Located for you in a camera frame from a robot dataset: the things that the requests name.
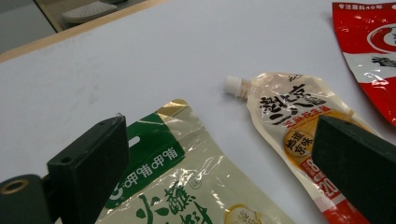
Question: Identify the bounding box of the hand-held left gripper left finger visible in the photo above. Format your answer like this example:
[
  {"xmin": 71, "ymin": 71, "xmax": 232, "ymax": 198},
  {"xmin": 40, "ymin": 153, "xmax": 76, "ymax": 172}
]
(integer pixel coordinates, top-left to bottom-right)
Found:
[{"xmin": 46, "ymin": 115, "xmax": 131, "ymax": 224}]

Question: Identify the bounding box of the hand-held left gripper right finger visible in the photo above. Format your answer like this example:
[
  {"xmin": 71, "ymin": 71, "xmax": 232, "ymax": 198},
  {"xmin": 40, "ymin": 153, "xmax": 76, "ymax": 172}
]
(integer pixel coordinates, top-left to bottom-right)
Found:
[{"xmin": 312, "ymin": 115, "xmax": 396, "ymax": 224}]

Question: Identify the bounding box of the green and cream food packet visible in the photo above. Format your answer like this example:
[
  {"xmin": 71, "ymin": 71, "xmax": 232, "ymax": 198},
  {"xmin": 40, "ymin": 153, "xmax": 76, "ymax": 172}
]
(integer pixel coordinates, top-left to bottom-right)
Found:
[{"xmin": 94, "ymin": 98, "xmax": 297, "ymax": 224}]

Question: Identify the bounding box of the beige spout pouch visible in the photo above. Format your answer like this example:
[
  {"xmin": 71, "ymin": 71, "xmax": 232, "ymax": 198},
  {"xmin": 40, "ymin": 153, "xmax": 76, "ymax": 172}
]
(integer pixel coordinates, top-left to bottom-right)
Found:
[{"xmin": 222, "ymin": 72, "xmax": 382, "ymax": 224}]

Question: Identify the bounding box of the red and white food packet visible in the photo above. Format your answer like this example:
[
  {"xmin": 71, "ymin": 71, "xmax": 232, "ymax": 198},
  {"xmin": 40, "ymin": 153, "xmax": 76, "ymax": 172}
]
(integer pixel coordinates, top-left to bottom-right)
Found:
[{"xmin": 332, "ymin": 1, "xmax": 396, "ymax": 127}]

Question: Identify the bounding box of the white cabinet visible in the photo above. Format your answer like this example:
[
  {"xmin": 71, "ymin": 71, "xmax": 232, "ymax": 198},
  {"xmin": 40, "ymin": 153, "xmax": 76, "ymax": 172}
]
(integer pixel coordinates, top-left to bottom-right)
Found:
[{"xmin": 0, "ymin": 0, "xmax": 57, "ymax": 55}]

